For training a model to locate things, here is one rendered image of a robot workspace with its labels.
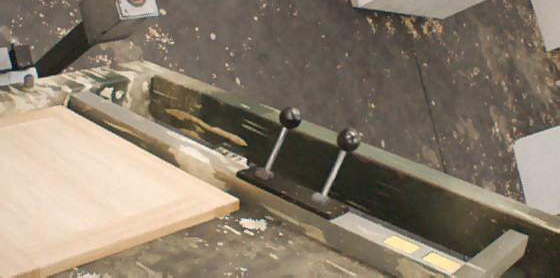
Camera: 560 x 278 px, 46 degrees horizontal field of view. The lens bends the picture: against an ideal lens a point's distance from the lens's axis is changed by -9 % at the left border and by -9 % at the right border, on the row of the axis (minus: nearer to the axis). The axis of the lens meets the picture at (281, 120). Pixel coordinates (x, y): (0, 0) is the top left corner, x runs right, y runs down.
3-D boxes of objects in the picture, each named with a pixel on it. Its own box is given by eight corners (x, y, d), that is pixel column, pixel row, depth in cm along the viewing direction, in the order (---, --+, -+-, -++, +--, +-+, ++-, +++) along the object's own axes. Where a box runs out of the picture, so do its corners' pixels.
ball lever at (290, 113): (259, 181, 120) (292, 107, 121) (275, 188, 117) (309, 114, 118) (245, 175, 117) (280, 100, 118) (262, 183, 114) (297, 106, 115)
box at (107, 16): (112, 0, 184) (147, -29, 172) (124, 41, 183) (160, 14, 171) (75, 4, 176) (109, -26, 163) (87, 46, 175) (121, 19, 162)
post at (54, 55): (8, 97, 234) (106, 11, 182) (12, 113, 233) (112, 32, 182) (-7, 100, 229) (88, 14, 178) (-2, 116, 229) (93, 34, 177)
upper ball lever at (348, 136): (314, 206, 112) (349, 128, 113) (333, 214, 110) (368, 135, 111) (301, 201, 109) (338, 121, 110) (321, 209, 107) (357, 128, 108)
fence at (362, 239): (87, 107, 155) (87, 90, 154) (463, 287, 97) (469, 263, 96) (69, 111, 152) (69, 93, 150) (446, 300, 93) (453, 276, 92)
